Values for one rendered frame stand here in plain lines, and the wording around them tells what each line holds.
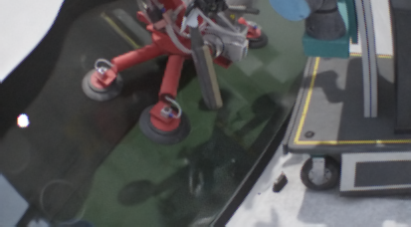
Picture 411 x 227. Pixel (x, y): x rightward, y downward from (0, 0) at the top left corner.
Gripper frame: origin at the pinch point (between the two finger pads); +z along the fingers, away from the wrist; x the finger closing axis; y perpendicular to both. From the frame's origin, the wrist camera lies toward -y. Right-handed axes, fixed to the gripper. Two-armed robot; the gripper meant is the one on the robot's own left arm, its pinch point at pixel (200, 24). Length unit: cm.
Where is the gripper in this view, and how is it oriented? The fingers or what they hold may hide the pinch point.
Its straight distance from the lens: 164.4
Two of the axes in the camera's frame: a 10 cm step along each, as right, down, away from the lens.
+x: 7.6, -4.3, 4.8
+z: -1.1, 6.4, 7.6
